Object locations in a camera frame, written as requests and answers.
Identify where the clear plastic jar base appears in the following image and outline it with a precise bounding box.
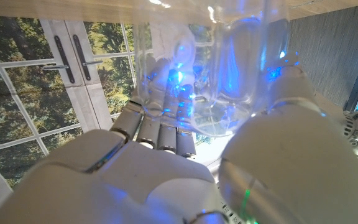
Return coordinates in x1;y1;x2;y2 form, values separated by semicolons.
132;0;291;138

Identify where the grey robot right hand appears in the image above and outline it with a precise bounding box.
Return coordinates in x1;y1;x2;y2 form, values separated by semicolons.
0;52;358;224

